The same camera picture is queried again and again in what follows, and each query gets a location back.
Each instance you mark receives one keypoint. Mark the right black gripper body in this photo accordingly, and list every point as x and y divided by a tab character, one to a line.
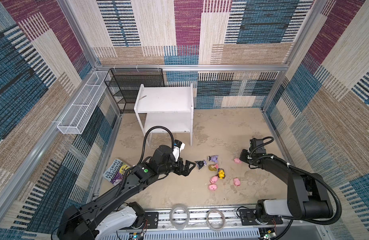
247	156

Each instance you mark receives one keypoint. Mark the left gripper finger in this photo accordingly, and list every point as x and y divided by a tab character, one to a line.
189	164
186	171

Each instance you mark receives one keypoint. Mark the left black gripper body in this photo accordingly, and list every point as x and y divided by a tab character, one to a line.
176	167

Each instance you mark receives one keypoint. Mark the pink pig toy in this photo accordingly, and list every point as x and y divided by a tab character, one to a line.
214	179
237	161
212	187
237	182

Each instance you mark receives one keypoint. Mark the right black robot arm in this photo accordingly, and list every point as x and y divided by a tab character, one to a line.
309	197

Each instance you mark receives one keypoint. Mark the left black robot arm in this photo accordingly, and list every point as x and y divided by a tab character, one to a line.
99	218

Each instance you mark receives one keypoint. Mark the white two-tier shelf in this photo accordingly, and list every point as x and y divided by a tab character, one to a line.
170	107

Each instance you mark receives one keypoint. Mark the black purple bat toy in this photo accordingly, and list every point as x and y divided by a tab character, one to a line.
201	164

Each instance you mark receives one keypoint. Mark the olive green figure toy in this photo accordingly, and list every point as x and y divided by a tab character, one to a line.
214	167

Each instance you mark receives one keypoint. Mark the purple figure toy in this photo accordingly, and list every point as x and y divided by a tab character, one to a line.
213	159

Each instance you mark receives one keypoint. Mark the yellow blue pokemon toy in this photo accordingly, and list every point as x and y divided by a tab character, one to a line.
221	174

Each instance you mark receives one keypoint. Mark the clear tape roll right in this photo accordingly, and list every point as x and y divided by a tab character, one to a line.
215	220

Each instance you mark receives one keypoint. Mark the clear tape roll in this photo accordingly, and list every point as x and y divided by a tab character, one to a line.
215	220
179	216

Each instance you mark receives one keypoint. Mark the clear tape roll left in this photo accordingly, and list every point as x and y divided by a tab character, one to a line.
179	216

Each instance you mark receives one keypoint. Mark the colourful children's book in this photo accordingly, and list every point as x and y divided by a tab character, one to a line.
115	172

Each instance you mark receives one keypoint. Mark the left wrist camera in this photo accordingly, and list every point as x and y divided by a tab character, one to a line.
178	147

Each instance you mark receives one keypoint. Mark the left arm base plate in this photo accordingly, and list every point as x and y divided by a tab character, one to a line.
148	220

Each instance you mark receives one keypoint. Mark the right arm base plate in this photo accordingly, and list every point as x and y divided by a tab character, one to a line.
248	218

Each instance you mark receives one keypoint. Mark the black wire mesh rack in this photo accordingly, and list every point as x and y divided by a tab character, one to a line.
124	84

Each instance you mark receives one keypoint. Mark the white wire mesh basket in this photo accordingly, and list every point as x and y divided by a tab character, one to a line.
79	113

